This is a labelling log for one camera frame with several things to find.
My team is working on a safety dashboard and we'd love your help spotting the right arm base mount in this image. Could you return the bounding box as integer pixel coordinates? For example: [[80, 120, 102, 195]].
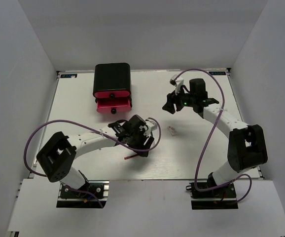
[[185, 182, 238, 210]]

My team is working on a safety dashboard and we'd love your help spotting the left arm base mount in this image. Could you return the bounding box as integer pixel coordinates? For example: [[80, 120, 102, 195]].
[[56, 181, 109, 209]]

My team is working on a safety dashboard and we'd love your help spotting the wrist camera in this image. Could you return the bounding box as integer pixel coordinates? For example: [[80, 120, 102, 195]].
[[143, 119, 157, 136], [170, 75, 184, 95]]

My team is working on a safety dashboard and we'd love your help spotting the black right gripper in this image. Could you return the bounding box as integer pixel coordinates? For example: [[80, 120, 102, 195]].
[[163, 84, 196, 114]]

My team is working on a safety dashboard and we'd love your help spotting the purple cable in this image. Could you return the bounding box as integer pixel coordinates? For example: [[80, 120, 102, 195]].
[[169, 69, 253, 203], [24, 118, 162, 208]]

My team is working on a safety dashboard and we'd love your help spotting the white staples box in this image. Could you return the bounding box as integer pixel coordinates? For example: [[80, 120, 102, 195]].
[[168, 126, 177, 136]]

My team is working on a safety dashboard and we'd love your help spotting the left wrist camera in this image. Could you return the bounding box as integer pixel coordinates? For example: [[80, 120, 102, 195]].
[[143, 119, 157, 136]]

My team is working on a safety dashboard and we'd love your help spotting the pink top drawer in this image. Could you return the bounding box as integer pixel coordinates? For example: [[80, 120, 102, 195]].
[[94, 90, 131, 99]]

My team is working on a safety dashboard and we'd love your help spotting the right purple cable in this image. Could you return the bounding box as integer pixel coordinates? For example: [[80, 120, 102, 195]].
[[169, 69, 253, 203]]

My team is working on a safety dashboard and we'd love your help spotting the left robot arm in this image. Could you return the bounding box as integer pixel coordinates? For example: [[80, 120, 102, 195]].
[[36, 115, 158, 197]]

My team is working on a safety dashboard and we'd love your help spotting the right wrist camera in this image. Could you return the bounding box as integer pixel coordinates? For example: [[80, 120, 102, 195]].
[[170, 75, 184, 95]]

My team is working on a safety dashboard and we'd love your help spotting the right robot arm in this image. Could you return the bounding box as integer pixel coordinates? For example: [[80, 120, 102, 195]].
[[162, 79, 268, 197]]

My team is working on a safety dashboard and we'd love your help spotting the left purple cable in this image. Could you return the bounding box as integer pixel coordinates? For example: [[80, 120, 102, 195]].
[[24, 118, 162, 208]]

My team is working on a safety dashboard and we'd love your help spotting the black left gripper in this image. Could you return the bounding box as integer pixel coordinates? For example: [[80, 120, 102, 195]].
[[127, 129, 154, 157]]

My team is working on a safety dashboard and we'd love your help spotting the red pen refill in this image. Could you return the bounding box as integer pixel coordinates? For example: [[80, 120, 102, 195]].
[[124, 154, 139, 160]]

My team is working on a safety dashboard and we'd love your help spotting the black drawer cabinet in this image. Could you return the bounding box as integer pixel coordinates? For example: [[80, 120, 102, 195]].
[[93, 62, 132, 106]]

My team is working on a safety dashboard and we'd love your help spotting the pink drawer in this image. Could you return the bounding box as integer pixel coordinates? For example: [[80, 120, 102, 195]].
[[97, 98, 132, 114], [94, 90, 131, 99]]

